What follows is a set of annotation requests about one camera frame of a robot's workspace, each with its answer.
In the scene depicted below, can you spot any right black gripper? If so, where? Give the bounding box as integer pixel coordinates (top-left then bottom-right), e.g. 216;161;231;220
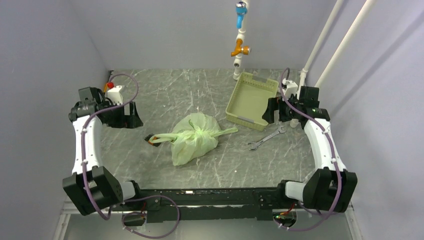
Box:
262;93;303;124

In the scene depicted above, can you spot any light green plastic bag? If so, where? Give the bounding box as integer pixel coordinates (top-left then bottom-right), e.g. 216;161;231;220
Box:
155;112;238;166

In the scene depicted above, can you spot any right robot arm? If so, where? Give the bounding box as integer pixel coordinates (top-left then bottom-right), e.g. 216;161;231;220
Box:
262;86;358;213

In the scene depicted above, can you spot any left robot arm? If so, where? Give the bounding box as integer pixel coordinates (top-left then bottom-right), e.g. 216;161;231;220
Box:
62;85;144;216

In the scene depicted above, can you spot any pale yellow plastic basket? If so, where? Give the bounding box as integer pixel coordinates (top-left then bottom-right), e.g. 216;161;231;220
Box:
225;72;278;132

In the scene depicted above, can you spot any orange black hex key set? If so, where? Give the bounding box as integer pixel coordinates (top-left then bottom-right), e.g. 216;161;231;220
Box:
144;133;164;147

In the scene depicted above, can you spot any silver wrench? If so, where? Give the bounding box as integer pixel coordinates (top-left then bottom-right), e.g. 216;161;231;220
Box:
247;126;286;151

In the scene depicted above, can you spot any orange tap valve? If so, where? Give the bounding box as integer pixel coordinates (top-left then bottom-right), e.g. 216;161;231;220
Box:
230;38;251;57

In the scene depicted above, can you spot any blue tap valve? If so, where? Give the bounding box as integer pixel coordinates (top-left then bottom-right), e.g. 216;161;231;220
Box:
235;1;248;29

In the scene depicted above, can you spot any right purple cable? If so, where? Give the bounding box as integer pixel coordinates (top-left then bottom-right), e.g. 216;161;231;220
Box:
273;67;344;232

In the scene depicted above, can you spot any purple cable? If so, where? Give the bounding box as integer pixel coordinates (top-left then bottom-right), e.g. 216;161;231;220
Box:
273;67;344;232
80;73;181;240

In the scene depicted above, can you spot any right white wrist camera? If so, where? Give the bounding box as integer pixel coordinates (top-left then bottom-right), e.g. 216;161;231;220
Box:
281;78;298;99

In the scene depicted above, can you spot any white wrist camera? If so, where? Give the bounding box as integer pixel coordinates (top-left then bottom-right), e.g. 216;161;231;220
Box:
104;82;126;105
281;78;298;99

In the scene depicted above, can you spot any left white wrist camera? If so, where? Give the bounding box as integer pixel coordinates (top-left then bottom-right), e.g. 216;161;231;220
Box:
104;82;126;105

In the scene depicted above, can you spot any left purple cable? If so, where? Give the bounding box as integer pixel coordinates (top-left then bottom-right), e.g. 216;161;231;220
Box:
80;73;181;240

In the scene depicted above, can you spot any orange handled tool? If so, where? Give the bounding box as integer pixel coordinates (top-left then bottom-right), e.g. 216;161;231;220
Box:
102;70;113;94

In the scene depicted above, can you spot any white pvc pipe frame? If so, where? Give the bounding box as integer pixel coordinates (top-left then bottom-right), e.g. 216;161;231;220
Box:
232;0;377;128

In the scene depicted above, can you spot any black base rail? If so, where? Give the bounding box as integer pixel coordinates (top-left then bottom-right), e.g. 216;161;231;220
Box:
110;187;309;223

